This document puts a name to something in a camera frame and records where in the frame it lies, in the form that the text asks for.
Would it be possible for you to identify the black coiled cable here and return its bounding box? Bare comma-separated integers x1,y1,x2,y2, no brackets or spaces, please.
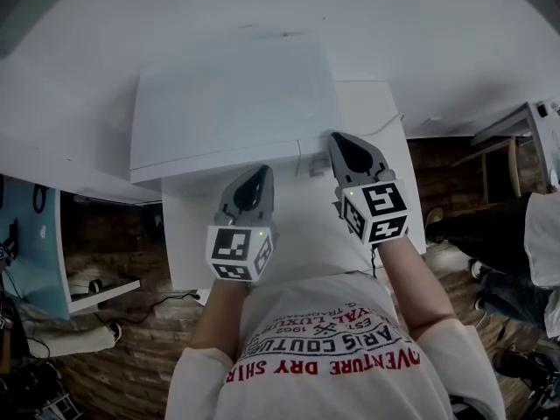
31,183,47,214

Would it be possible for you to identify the wooden chair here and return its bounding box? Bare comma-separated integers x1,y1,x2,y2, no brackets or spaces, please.
450,136,525,201

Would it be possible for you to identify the white desk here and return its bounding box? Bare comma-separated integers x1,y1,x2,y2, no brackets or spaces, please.
470,100,560,194

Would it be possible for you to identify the person's white printed shirt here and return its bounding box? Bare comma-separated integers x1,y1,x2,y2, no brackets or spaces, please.
164,271,508,420

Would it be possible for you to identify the thin grey cable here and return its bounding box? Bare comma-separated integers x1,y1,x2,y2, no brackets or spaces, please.
361,110,407,138

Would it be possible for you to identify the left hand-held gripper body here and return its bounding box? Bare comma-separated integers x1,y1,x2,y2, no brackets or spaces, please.
205,213,277,283

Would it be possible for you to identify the person's left forearm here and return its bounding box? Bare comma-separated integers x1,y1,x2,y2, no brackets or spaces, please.
191,277,251,363

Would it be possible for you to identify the small black device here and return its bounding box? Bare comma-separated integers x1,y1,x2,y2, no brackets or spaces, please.
1,218,19,260

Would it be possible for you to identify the white microwave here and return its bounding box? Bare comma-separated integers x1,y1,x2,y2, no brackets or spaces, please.
128,31,340,188

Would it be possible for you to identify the person's right forearm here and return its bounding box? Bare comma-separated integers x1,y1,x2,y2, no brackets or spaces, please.
374,233,459,346

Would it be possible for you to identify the black floor cable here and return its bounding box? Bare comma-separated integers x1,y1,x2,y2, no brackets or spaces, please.
93,290,201,326

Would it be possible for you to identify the white table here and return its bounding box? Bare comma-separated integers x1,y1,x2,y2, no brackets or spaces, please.
159,79,429,291

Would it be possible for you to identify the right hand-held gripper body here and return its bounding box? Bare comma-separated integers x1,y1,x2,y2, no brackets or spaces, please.
334,168,410,247

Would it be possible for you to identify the light blue table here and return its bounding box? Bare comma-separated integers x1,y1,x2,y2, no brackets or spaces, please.
0,173,143,323

